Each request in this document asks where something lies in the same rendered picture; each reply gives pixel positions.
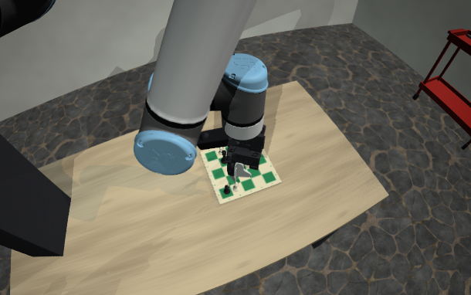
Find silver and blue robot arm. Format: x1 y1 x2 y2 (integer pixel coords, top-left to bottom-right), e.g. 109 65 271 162
0 0 268 175

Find green and cream chessboard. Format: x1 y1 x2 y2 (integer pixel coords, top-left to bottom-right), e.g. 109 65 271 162
200 147 282 205

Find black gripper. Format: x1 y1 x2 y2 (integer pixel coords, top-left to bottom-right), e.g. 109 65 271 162
226 125 266 181

